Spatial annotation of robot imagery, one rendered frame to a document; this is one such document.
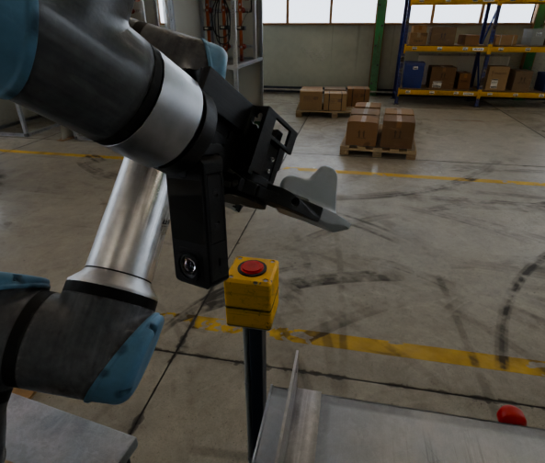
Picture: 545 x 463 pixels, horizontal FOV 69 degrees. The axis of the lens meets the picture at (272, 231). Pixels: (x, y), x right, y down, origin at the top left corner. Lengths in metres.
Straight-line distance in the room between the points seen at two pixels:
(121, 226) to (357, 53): 8.29
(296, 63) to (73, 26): 8.57
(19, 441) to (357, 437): 0.47
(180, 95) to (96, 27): 0.06
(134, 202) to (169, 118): 0.28
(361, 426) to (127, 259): 0.35
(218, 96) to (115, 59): 0.10
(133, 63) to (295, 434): 0.42
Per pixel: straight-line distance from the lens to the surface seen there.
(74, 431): 0.70
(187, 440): 1.57
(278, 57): 8.84
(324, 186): 0.39
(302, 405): 0.54
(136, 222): 0.54
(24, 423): 0.74
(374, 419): 0.54
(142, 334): 0.50
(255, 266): 0.67
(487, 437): 0.57
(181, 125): 0.28
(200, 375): 1.74
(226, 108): 0.34
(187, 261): 0.34
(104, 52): 0.25
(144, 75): 0.27
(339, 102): 6.39
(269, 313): 0.68
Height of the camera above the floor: 1.27
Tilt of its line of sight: 28 degrees down
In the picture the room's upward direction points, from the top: straight up
